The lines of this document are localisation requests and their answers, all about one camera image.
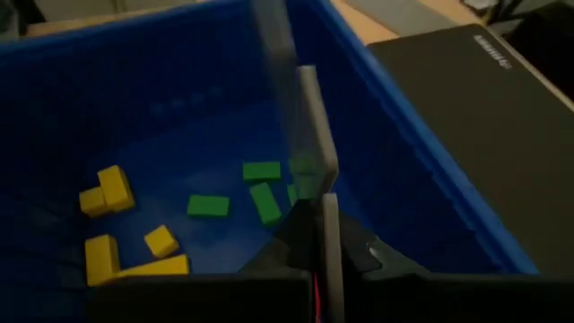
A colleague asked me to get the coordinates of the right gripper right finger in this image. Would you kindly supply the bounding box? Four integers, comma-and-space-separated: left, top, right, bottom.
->
341, 211, 431, 282

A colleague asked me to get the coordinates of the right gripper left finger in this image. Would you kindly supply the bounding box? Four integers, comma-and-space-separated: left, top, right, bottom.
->
239, 200, 319, 279

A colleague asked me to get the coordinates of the long green wooden block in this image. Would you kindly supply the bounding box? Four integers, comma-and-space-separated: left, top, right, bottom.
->
248, 181, 283, 227

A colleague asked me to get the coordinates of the large blue plastic bin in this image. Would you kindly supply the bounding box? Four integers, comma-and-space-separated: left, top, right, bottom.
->
0, 0, 539, 323

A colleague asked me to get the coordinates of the short grey slotted divider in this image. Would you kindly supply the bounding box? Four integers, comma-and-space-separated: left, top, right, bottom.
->
248, 0, 346, 323

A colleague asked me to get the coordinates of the small yellow wooden cube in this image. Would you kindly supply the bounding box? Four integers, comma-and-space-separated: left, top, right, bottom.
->
78, 186, 109, 219
143, 223, 180, 260

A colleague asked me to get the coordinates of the long yellow wooden block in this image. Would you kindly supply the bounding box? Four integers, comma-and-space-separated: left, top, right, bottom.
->
117, 253, 190, 277

